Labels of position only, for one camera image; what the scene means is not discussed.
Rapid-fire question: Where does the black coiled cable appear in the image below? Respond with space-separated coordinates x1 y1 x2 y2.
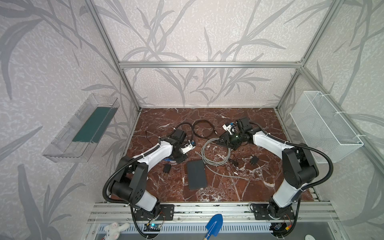
191 119 217 140

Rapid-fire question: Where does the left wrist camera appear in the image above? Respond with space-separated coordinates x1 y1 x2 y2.
181 142 196 154

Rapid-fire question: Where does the white plush bunny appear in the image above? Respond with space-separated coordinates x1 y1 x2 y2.
103 222 131 240

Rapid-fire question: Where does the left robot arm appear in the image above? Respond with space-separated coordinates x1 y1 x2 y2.
102 129 196 217

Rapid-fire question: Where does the blue toy shovel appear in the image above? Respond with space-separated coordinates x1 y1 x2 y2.
204 214 223 240

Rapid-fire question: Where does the white wire mesh basket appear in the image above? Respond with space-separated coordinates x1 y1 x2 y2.
290 91 364 163

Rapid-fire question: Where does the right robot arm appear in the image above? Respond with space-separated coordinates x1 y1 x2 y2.
217 117 334 220

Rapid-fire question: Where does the clear plastic wall bin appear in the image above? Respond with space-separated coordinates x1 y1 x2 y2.
43 94 120 163

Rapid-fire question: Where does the black power adapter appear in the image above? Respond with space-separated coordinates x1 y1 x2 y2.
250 156 260 166
163 164 172 174

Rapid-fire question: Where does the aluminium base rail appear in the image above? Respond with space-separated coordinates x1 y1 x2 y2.
87 202 340 224

